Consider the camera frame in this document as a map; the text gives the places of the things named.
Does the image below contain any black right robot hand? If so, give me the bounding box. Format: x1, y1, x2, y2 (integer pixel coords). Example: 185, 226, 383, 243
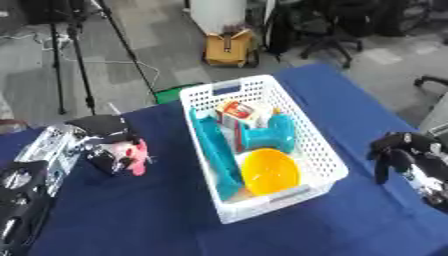
365, 131, 447, 185

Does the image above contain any red and white carton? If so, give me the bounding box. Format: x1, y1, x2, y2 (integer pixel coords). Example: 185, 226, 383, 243
215, 99, 277, 129

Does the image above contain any pink soft toy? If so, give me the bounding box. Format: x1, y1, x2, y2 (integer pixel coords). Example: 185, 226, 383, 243
110, 138, 154, 177

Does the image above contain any teal dumbbell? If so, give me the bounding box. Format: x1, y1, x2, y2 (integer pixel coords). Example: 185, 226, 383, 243
238, 113, 298, 154

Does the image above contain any white plastic basket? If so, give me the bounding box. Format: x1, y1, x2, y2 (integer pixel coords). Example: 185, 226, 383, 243
178, 74, 350, 225

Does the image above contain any yellow plastic bowl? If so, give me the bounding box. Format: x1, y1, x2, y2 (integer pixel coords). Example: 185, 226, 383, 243
239, 148, 303, 197

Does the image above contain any green box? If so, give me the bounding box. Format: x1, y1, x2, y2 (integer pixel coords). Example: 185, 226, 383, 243
152, 82, 207, 105

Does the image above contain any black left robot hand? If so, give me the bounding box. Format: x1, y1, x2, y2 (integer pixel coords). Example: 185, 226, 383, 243
64, 114, 147, 176

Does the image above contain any black office chair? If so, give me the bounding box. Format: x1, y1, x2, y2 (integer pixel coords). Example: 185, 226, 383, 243
264, 0, 366, 70

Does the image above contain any black tripod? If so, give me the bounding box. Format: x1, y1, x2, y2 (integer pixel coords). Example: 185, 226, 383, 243
43, 0, 161, 116

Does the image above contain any tan cardboard box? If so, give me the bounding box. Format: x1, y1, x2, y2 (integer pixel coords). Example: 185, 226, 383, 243
201, 29, 261, 69

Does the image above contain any black chair armrest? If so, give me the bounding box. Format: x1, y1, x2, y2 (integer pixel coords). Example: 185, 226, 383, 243
413, 75, 448, 88

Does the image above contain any white cable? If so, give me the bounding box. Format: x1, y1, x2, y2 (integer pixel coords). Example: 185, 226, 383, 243
5, 31, 163, 88

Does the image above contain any teal plastic tray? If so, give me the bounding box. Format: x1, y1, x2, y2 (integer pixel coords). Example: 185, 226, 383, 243
187, 107, 245, 202

